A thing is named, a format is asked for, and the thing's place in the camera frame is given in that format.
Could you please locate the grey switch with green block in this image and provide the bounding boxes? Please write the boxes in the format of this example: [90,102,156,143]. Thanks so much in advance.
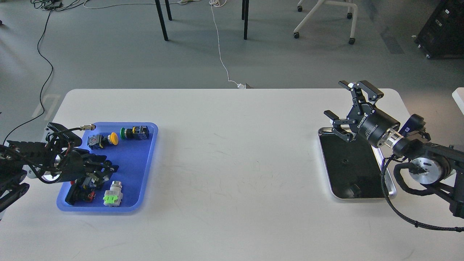
[103,181,123,207]

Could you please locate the blue plastic tray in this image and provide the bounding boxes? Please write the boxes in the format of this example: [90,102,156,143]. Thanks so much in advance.
[56,122,159,213]

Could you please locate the black equipment case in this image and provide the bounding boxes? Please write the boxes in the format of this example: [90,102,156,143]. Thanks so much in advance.
[414,0,464,59]

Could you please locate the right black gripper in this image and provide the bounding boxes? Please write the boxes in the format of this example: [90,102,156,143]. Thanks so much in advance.
[324,80,400,148]

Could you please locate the white rolling chair base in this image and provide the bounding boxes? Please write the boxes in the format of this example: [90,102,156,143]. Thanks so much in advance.
[293,0,359,45]

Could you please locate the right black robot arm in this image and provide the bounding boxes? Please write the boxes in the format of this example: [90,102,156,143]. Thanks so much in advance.
[324,80,464,232]

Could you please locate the green push button switch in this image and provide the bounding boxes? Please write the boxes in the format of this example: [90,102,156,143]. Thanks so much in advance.
[119,125,149,140]

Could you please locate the yellow push button switch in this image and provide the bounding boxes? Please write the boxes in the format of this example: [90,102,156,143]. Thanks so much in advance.
[87,132,119,150]

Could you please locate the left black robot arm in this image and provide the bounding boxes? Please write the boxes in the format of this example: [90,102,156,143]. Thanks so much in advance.
[0,122,119,214]

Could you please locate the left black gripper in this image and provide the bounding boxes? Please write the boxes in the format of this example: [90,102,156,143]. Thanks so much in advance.
[54,150,119,182]

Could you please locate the black table legs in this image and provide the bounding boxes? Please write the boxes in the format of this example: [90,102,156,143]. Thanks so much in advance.
[155,0,250,41]

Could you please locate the black cable on floor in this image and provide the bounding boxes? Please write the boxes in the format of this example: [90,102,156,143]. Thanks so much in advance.
[3,0,84,145]

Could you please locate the red push button switch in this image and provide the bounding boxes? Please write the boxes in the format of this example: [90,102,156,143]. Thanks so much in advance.
[65,178,96,206]

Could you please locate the silver metal tray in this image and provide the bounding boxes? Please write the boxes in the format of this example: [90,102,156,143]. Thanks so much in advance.
[318,127,384,202]

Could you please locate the white cable on floor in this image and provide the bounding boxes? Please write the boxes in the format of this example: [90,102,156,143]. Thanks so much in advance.
[83,0,240,87]

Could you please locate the blue green contact block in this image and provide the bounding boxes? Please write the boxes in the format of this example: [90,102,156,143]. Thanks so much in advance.
[82,177,105,191]

